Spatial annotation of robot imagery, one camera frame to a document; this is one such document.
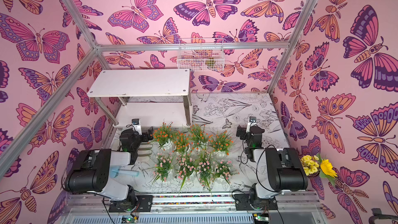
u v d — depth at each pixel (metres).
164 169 0.75
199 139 0.81
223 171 0.70
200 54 0.95
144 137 0.85
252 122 0.80
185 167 0.70
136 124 0.81
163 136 0.81
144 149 0.94
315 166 0.61
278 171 0.45
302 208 0.73
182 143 0.78
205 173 0.70
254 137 0.71
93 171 0.45
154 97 1.20
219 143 0.79
